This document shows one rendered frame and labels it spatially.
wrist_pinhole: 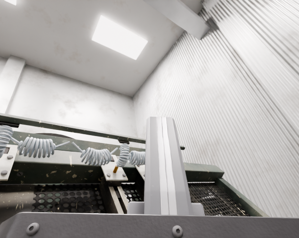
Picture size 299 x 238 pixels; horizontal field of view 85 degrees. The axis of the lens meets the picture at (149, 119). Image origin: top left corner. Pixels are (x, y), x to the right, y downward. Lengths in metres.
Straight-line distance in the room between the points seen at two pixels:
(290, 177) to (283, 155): 0.26
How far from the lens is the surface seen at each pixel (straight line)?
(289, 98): 2.57
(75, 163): 0.77
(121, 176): 0.76
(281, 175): 2.64
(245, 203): 1.41
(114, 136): 0.73
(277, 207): 2.70
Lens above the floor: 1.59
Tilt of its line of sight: 33 degrees up
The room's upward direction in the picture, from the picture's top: 11 degrees counter-clockwise
